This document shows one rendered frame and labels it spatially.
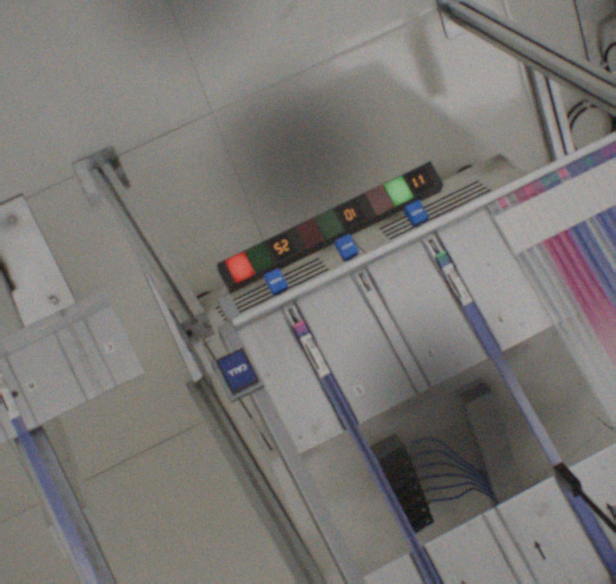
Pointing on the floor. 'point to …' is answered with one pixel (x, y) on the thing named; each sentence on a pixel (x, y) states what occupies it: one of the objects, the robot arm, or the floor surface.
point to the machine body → (419, 412)
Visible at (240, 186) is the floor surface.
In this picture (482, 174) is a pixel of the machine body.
